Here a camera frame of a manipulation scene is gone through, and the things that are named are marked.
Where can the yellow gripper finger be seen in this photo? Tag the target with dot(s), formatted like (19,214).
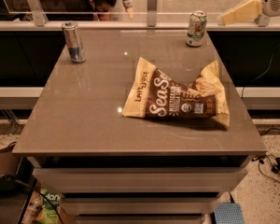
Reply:
(248,10)

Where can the green white 7up can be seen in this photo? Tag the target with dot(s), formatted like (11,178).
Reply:
(197,27)

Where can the silver blue redbull can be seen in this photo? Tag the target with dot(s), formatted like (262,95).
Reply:
(73,42)

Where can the brown yellow chips bag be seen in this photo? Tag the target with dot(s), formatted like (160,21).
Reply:
(154,95)

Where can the blue perforated box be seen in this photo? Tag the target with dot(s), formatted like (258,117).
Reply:
(229,213)

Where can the grey drawer cabinet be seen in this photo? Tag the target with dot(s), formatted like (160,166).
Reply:
(113,169)

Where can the person in background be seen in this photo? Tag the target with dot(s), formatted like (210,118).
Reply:
(83,10)

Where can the glass railing with posts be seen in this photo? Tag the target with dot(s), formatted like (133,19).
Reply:
(21,15)

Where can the green snack bag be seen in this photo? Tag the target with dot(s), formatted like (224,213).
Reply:
(50,212)

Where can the brown bin left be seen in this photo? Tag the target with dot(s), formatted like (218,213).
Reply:
(8,162)

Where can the plastic water bottle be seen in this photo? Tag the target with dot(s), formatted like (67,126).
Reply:
(33,208)

